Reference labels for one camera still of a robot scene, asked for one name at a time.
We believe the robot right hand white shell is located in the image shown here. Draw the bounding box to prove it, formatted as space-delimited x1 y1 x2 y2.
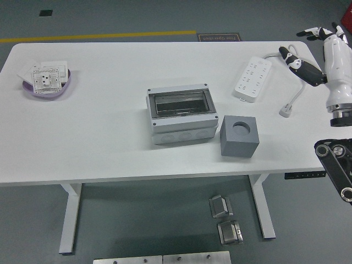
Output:
279 25 352 109

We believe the transparent hinged box lid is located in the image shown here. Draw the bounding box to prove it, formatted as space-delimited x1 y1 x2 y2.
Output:
150 92 214 116

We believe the grey cube with round hole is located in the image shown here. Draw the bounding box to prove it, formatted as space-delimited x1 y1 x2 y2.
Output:
221 114 260 158

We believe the grey plastic junction box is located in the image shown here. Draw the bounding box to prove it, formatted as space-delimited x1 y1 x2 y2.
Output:
145 84 219 146

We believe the red object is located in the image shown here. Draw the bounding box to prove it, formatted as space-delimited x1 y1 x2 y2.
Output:
340 5 352 28

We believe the white power strip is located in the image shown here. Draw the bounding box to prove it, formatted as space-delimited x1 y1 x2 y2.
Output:
233 56 273 103

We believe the black table control panel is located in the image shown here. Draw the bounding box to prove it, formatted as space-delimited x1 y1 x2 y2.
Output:
284 172 327 179

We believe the dark floor sign with lettering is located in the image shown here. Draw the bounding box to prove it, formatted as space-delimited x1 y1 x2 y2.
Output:
196 32 241 42

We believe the white table leg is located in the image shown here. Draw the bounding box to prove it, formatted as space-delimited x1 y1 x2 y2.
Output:
249 173 276 239
58 183 83 254

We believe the yellow floor tape line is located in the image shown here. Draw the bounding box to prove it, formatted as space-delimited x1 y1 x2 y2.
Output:
0 30 197 44

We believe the grey metal plate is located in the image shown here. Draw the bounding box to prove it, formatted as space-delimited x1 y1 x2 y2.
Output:
92 255 163 264
163 250 232 264

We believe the purple bowl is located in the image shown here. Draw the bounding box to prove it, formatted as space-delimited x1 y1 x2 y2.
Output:
21 68 72 97

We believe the white printed socket panel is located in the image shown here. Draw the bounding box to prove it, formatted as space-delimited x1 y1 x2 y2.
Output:
31 67 62 94

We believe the white card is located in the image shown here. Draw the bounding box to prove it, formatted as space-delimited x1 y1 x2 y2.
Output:
16 59 42 83

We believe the white power cord with plug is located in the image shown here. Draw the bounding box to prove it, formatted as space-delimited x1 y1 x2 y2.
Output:
262 45 320 118

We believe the metal hinge bracket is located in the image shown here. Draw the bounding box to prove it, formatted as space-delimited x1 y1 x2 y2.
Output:
208 194 234 219
217 219 244 245

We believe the white switch plate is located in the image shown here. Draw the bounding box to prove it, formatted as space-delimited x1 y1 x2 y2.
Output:
41 60 69 83

